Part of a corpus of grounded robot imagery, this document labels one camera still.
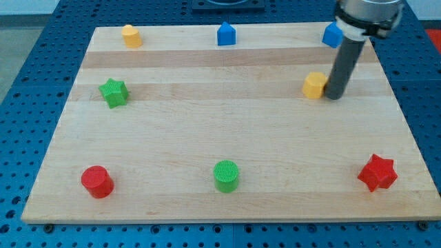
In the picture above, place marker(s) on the yellow heart block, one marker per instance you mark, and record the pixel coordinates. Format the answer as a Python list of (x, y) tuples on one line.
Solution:
[(131, 36)]

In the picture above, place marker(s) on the green star block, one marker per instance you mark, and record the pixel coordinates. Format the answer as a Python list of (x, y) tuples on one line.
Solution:
[(114, 92)]

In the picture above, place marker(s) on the blue pentagon house block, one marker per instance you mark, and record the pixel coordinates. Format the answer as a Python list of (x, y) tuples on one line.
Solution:
[(226, 34)]

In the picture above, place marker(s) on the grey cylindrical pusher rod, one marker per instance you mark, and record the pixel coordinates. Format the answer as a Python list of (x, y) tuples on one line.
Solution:
[(344, 64)]

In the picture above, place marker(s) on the green cylinder block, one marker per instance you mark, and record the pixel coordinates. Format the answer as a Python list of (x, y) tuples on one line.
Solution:
[(226, 176)]

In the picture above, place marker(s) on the red star block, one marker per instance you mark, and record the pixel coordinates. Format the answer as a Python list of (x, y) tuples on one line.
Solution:
[(378, 173)]

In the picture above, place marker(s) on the blue cube block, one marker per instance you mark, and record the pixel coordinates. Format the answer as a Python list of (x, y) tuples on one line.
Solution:
[(332, 36)]

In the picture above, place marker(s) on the yellow hexagon block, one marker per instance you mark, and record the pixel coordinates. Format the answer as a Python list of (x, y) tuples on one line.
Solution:
[(314, 84)]

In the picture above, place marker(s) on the red cylinder block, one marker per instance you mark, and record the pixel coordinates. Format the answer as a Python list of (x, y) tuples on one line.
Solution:
[(97, 181)]

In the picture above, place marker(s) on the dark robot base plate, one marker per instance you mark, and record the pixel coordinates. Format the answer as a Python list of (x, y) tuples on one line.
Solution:
[(206, 5)]

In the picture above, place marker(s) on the wooden board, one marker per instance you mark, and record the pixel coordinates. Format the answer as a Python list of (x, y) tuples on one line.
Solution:
[(193, 103)]

